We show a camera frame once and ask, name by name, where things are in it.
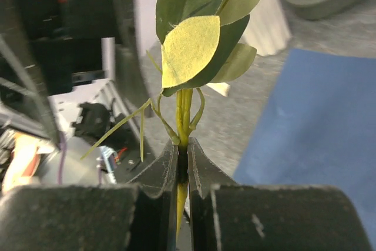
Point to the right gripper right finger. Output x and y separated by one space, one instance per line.
227 216

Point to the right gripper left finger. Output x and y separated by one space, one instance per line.
138 215

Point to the blue wrapping paper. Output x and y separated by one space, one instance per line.
318 127

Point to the pink flower bunch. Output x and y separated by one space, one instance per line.
200 44

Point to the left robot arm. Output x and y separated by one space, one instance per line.
70 75

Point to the white ribbed vase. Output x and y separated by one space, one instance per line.
268 30

